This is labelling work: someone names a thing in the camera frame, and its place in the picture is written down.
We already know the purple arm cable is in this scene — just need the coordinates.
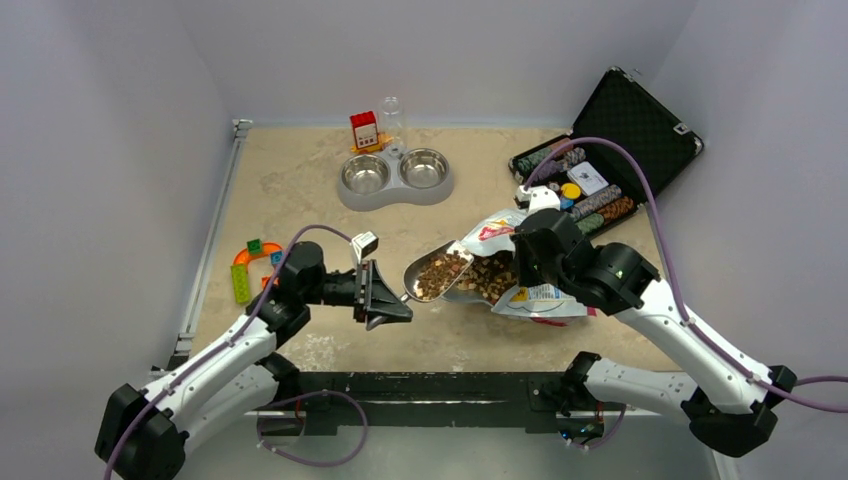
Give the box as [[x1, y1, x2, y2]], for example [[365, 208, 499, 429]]
[[523, 137, 848, 415], [102, 225, 354, 480]]

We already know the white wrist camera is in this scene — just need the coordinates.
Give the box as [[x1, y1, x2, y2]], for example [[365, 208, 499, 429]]
[[349, 231, 379, 265], [514, 185, 561, 215]]

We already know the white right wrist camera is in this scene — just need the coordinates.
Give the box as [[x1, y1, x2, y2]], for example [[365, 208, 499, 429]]
[[514, 185, 561, 215]]

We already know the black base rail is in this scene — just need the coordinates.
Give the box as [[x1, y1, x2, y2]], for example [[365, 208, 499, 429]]
[[245, 370, 627, 439]]

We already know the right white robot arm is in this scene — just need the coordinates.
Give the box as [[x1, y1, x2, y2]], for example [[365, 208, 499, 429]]
[[553, 241, 797, 458]]

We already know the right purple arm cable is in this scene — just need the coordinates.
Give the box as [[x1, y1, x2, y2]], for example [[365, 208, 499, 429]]
[[523, 137, 848, 415]]

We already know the pet food bag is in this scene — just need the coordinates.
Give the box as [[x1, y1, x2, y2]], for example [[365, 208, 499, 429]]
[[440, 208, 598, 327]]

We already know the grey double pet bowl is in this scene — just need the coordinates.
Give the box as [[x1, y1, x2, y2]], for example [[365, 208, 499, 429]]
[[336, 148, 454, 212]]

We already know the clear water bottle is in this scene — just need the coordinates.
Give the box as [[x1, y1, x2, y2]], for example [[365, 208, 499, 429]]
[[380, 96, 407, 158]]

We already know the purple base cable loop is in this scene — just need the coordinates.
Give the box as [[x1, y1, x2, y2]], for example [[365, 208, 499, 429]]
[[256, 389, 369, 468]]

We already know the pet food kibble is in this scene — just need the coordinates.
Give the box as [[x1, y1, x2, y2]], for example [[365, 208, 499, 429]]
[[413, 251, 517, 305]]

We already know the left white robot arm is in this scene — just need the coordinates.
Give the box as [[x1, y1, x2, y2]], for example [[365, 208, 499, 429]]
[[94, 241, 413, 479]]

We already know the silver metal scoop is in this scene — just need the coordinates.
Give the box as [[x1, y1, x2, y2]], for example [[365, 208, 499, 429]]
[[401, 241, 474, 303]]

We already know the red toy block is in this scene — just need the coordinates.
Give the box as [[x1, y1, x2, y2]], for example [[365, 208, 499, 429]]
[[349, 110, 384, 154]]

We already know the orange toy arch with blocks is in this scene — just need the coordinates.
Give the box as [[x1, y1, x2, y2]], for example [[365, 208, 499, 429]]
[[230, 238, 285, 305]]

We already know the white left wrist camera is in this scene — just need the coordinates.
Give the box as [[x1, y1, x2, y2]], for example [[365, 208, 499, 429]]
[[349, 231, 379, 265]]

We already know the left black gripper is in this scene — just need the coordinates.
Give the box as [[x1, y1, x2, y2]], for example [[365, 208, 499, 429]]
[[302, 258, 411, 324]]

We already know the black poker chip case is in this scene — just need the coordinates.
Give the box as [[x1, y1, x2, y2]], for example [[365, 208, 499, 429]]
[[507, 67, 704, 238]]

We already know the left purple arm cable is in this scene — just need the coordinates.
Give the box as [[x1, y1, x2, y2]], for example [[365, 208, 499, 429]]
[[102, 225, 354, 480]]

